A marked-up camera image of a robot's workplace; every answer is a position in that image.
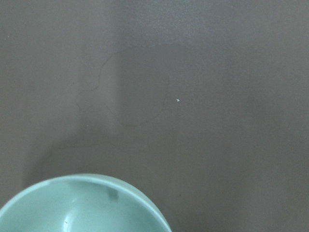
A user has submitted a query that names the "green bowl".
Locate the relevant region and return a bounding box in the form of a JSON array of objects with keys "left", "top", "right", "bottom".
[{"left": 0, "top": 174, "right": 171, "bottom": 232}]

